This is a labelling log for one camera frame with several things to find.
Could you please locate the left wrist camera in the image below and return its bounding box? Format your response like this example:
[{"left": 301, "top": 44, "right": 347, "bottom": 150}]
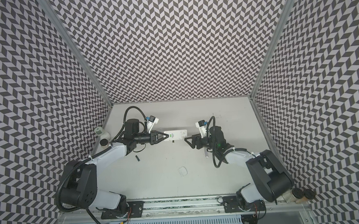
[{"left": 146, "top": 115, "right": 159, "bottom": 133}]

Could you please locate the jar with black lid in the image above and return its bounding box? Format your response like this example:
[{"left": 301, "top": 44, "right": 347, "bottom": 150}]
[{"left": 100, "top": 138, "right": 110, "bottom": 149}]

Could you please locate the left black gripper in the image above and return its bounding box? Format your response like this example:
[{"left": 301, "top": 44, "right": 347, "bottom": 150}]
[{"left": 134, "top": 129, "right": 170, "bottom": 146}]

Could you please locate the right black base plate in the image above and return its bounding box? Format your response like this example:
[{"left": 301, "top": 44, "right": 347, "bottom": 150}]
[{"left": 222, "top": 195, "right": 266, "bottom": 213}]

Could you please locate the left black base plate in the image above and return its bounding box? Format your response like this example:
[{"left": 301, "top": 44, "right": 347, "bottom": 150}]
[{"left": 101, "top": 200, "right": 145, "bottom": 220}]

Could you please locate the clear jar black lid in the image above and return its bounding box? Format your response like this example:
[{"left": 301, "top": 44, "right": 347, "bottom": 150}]
[{"left": 282, "top": 188, "right": 304, "bottom": 203}]

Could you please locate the white bottle green cap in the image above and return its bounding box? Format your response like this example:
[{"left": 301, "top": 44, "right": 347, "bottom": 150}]
[{"left": 94, "top": 126, "right": 111, "bottom": 141}]

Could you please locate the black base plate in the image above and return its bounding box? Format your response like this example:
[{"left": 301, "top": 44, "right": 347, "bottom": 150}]
[
  {"left": 101, "top": 200, "right": 145, "bottom": 220},
  {"left": 222, "top": 195, "right": 266, "bottom": 213}
]

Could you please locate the brown jar black lid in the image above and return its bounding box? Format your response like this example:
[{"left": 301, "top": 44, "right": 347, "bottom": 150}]
[{"left": 296, "top": 189, "right": 316, "bottom": 204}]

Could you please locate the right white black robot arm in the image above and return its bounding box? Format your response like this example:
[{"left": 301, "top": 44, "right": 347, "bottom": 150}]
[{"left": 185, "top": 116, "right": 295, "bottom": 211}]

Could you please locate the aluminium mounting rail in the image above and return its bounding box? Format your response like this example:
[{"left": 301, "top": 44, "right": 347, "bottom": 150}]
[{"left": 54, "top": 190, "right": 312, "bottom": 224}]

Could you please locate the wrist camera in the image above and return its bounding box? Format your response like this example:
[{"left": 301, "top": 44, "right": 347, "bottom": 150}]
[
  {"left": 195, "top": 120, "right": 208, "bottom": 138},
  {"left": 146, "top": 115, "right": 159, "bottom": 133}
]

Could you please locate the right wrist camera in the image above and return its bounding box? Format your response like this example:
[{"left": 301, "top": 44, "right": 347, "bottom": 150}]
[{"left": 195, "top": 120, "right": 208, "bottom": 138}]

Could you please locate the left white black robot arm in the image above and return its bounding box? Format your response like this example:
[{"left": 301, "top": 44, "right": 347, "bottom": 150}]
[{"left": 55, "top": 106, "right": 169, "bottom": 215}]

